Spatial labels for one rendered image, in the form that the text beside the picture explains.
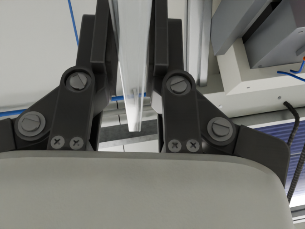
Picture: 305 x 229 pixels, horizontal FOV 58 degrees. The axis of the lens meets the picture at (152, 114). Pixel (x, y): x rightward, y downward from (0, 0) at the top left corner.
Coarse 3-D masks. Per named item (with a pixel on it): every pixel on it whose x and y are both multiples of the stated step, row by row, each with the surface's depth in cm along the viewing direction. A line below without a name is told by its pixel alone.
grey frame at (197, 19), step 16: (192, 0) 47; (208, 0) 48; (192, 16) 49; (208, 16) 49; (192, 32) 50; (208, 32) 51; (192, 48) 52; (208, 48) 53; (192, 64) 54; (208, 80) 59; (208, 96) 55; (224, 96) 56; (240, 96) 57; (256, 96) 57; (272, 96) 58; (288, 96) 59; (304, 96) 60; (224, 112) 58; (240, 112) 59; (256, 112) 60
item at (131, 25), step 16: (112, 0) 9; (128, 0) 9; (144, 0) 9; (112, 16) 9; (128, 16) 9; (144, 16) 9; (128, 32) 10; (144, 32) 10; (128, 48) 12; (144, 48) 12; (128, 64) 13; (144, 64) 13; (128, 80) 16; (144, 80) 16; (128, 96) 19; (128, 112) 23; (128, 128) 31
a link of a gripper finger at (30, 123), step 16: (96, 16) 10; (80, 32) 11; (96, 32) 10; (112, 32) 10; (80, 48) 11; (96, 48) 10; (112, 48) 10; (80, 64) 11; (96, 64) 10; (112, 64) 11; (96, 80) 10; (112, 80) 11; (48, 96) 10; (96, 96) 10; (32, 112) 10; (48, 112) 10; (96, 112) 11; (16, 128) 9; (32, 128) 9; (48, 128) 10
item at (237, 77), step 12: (240, 48) 47; (228, 60) 50; (240, 60) 47; (228, 72) 51; (240, 72) 46; (252, 72) 47; (264, 72) 47; (276, 72) 47; (288, 72) 47; (300, 72) 47; (228, 84) 51; (240, 84) 47; (252, 84) 49; (264, 84) 50; (276, 84) 52; (288, 84) 53; (300, 84) 55
